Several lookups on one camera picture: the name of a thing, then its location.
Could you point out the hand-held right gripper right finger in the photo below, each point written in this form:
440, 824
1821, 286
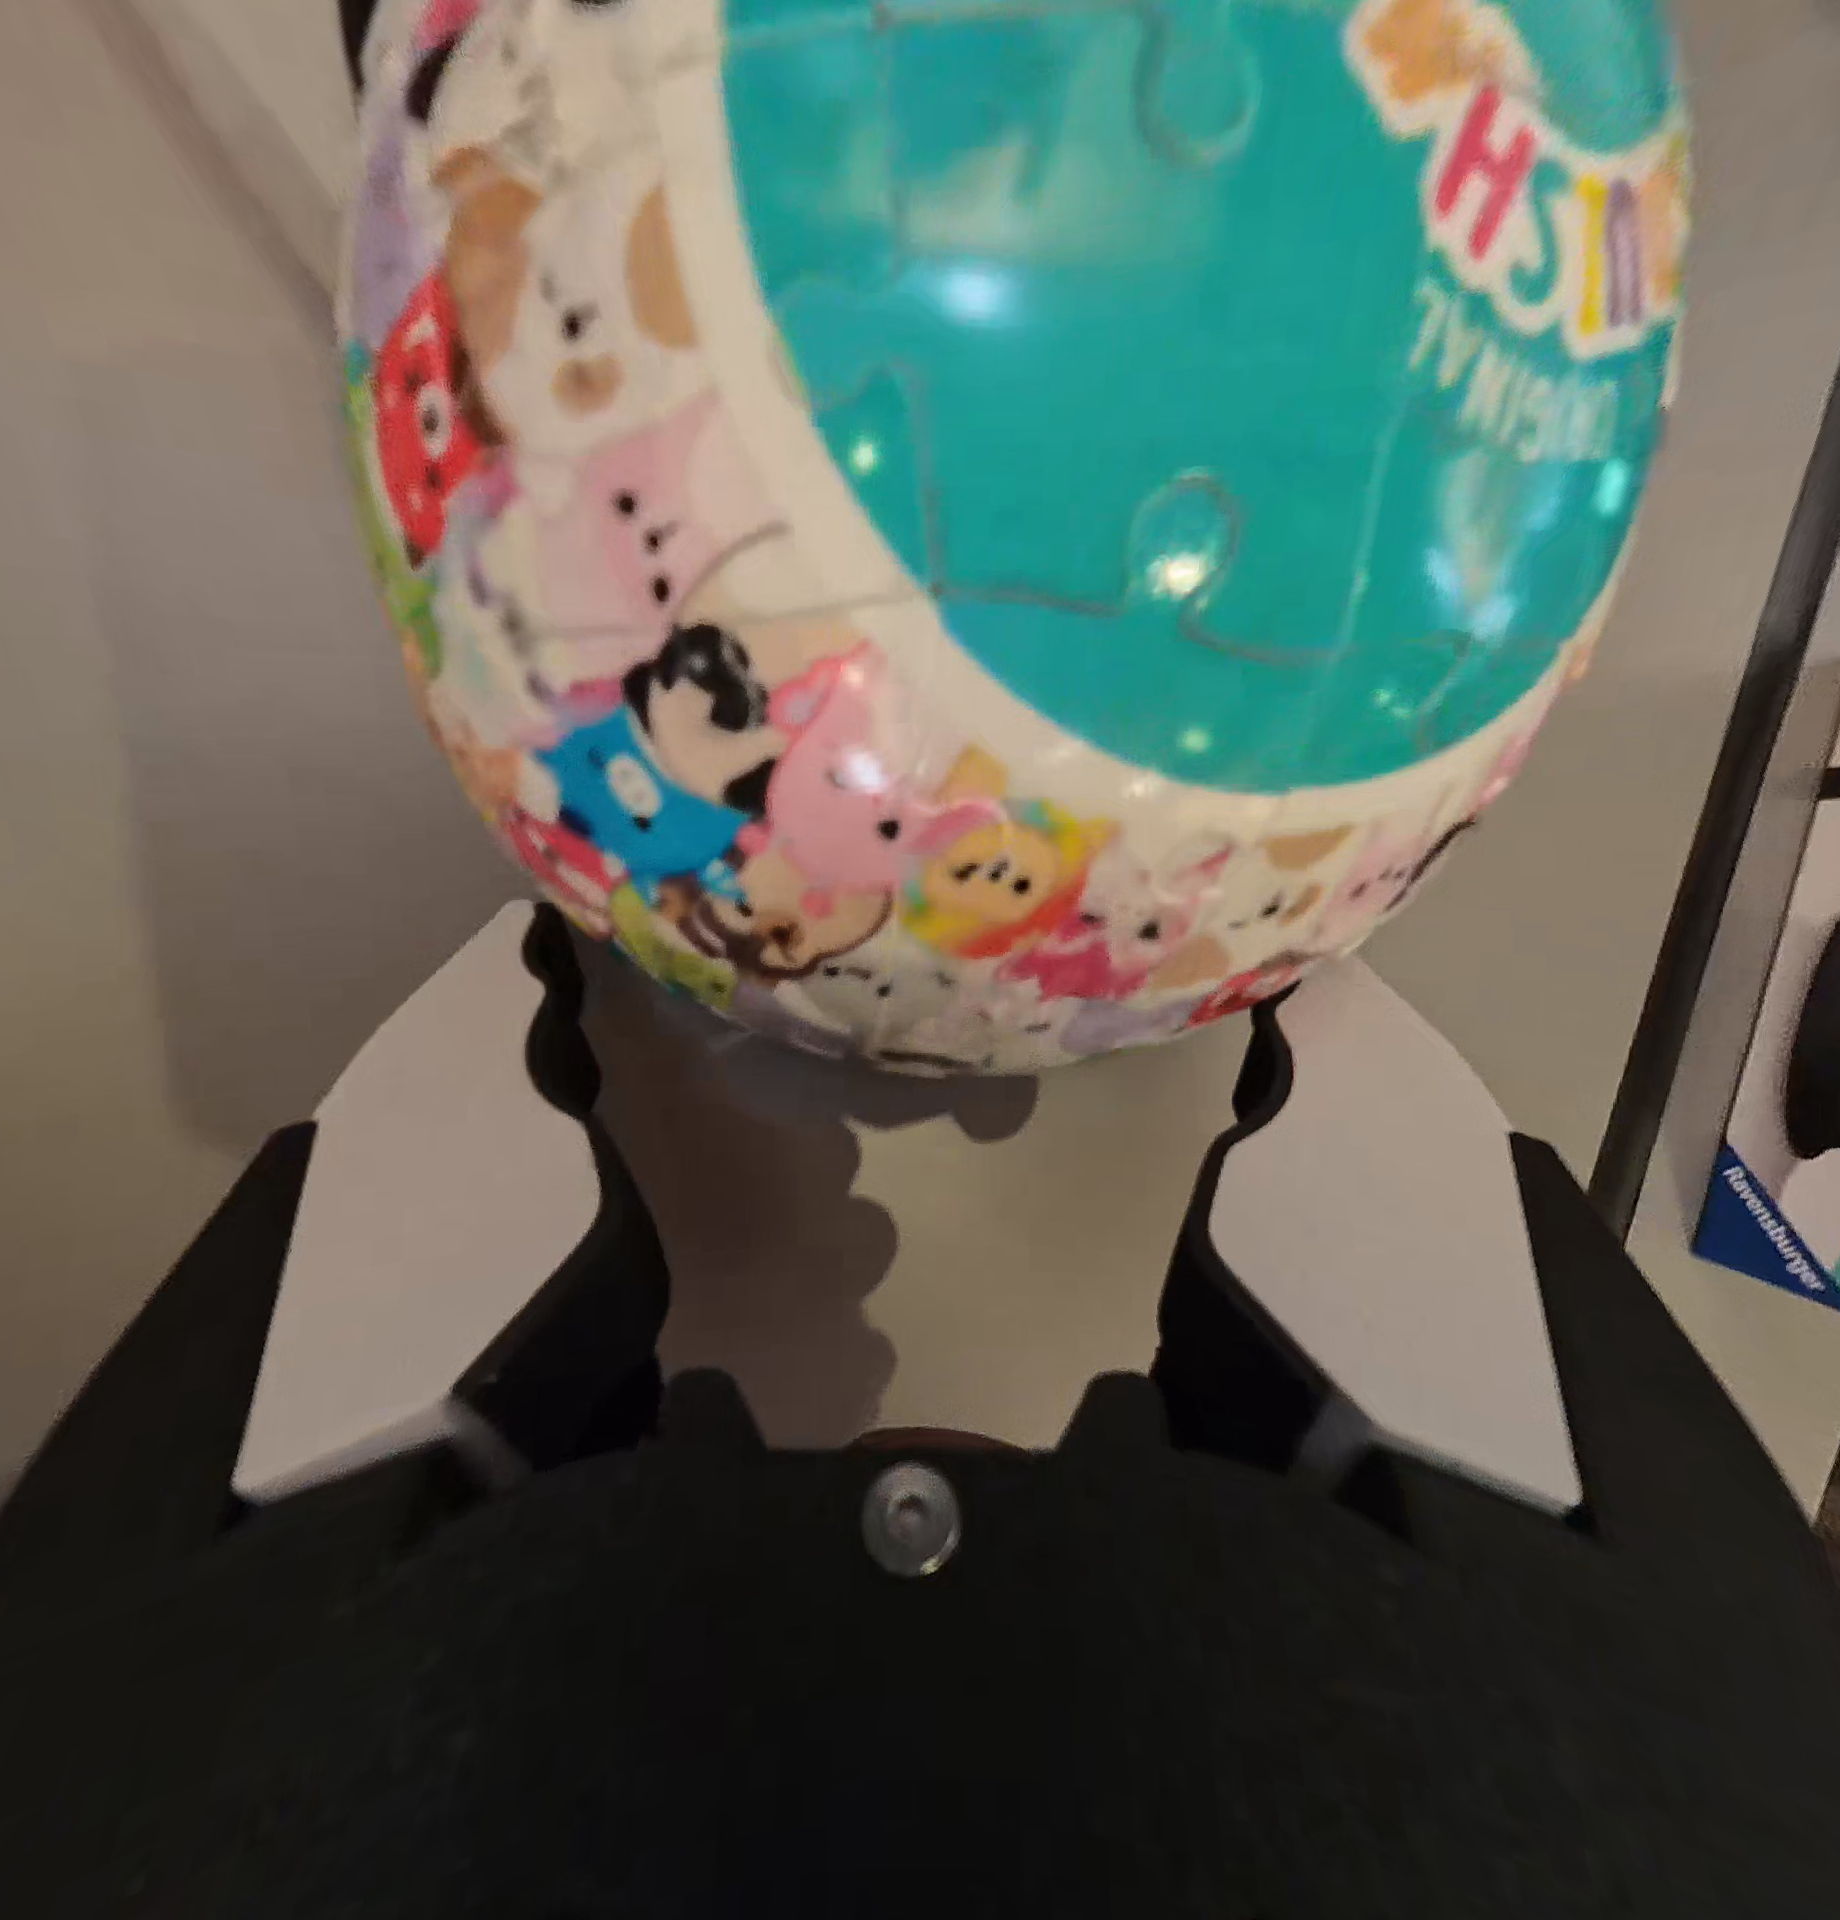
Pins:
1384, 1230

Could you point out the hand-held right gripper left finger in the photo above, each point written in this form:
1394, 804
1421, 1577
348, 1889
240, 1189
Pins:
440, 1230

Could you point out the colourful puzzle ball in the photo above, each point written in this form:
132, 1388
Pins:
1012, 493

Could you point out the printed puzzle box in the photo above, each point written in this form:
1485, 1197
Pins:
1806, 1050

